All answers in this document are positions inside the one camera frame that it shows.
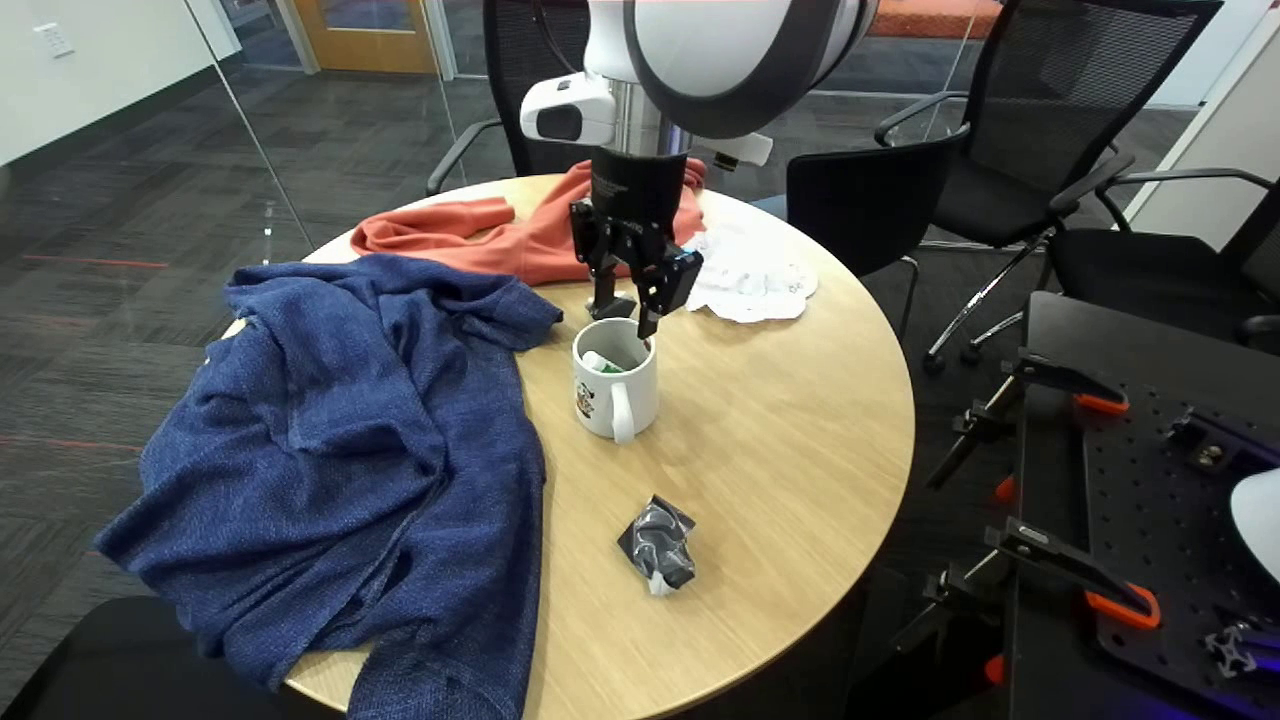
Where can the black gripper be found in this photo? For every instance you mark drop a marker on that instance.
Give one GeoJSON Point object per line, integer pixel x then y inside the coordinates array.
{"type": "Point", "coordinates": [636, 193]}

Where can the green Expo marker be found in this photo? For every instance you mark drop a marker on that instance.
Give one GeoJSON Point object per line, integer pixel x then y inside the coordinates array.
{"type": "Point", "coordinates": [604, 360]}

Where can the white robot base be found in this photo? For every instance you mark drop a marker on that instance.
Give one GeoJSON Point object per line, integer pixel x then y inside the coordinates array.
{"type": "Point", "coordinates": [1263, 523]}

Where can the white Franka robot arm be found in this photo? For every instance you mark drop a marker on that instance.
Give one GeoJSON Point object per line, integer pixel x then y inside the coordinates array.
{"type": "Point", "coordinates": [721, 61]}

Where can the white printed ceramic mug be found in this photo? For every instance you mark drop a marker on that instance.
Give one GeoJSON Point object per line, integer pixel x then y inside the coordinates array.
{"type": "Point", "coordinates": [629, 392]}

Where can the white lace doily cloth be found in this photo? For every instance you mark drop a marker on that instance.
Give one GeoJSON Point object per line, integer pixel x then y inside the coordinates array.
{"type": "Point", "coordinates": [763, 280]}

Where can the orange cloth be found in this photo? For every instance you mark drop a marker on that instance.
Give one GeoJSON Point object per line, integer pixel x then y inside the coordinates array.
{"type": "Point", "coordinates": [505, 240]}

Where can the black mesh office chair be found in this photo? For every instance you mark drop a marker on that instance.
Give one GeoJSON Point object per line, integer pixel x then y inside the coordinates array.
{"type": "Point", "coordinates": [866, 203]}
{"type": "Point", "coordinates": [526, 38]}
{"type": "Point", "coordinates": [1163, 274]}
{"type": "Point", "coordinates": [120, 666]}
{"type": "Point", "coordinates": [1067, 95]}

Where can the black crumpled plastic wrapper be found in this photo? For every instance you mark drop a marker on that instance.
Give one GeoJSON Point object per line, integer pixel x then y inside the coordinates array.
{"type": "Point", "coordinates": [659, 546]}

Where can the blue towel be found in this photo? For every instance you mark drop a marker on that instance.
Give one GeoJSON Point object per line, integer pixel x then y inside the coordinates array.
{"type": "Point", "coordinates": [347, 454]}

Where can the wooden door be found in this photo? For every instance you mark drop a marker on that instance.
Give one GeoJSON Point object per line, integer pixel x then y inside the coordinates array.
{"type": "Point", "coordinates": [366, 42]}

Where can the orange bench cushion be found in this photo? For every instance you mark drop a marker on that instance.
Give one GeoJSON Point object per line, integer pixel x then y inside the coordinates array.
{"type": "Point", "coordinates": [932, 19]}

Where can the black perforated mounting board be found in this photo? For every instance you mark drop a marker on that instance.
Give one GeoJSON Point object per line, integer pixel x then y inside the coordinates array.
{"type": "Point", "coordinates": [1144, 500]}

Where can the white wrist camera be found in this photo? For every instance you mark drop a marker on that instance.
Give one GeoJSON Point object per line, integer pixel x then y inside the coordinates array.
{"type": "Point", "coordinates": [567, 110]}

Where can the white wall board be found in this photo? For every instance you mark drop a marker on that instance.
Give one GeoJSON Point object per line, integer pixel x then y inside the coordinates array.
{"type": "Point", "coordinates": [92, 64]}

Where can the small metal bracket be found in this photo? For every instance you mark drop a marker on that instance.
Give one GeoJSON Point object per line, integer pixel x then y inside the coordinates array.
{"type": "Point", "coordinates": [1234, 648]}

